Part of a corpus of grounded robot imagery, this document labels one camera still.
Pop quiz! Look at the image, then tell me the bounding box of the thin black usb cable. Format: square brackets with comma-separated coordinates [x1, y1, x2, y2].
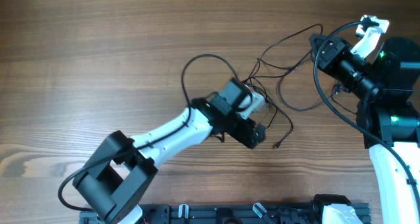
[242, 23, 324, 149]

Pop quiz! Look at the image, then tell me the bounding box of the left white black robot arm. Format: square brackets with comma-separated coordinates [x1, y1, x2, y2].
[72, 78, 265, 223]

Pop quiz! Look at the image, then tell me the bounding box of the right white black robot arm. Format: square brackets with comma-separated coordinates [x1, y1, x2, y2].
[309, 34, 419, 223]

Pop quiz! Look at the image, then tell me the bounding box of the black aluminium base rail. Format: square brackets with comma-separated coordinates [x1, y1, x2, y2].
[78, 202, 371, 224]

